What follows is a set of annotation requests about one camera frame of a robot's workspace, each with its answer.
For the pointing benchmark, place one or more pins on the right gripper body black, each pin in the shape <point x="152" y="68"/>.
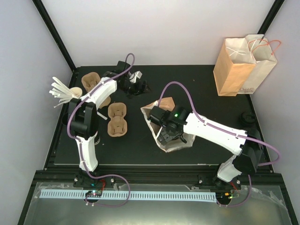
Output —
<point x="168" y="136"/>

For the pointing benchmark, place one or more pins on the light blue cable duct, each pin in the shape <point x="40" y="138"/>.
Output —
<point x="126" y="195"/>

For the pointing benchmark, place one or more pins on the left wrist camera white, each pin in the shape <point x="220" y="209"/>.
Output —
<point x="135" y="76"/>

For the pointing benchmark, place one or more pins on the white paper bag orange handle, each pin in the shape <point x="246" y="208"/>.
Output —
<point x="263" y="52"/>

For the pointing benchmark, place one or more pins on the small brown paper bag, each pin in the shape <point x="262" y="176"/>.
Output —
<point x="173" y="145"/>

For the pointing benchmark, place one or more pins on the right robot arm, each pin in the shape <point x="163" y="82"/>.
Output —
<point x="244" y="145"/>

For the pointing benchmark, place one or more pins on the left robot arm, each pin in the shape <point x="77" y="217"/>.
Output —
<point x="83" y="121"/>

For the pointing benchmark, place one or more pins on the stack of pulp cup carriers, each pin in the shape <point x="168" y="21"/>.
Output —
<point x="89" y="81"/>

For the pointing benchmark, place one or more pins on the cup holding straws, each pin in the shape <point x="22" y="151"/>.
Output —
<point x="77" y="92"/>

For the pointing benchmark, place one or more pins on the large brown paper bag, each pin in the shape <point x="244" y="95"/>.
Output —
<point x="233" y="67"/>

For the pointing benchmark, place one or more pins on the black cup lids stack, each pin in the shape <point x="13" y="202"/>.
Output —
<point x="248" y="118"/>

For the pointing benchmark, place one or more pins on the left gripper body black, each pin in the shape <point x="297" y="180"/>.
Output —
<point x="130" y="89"/>

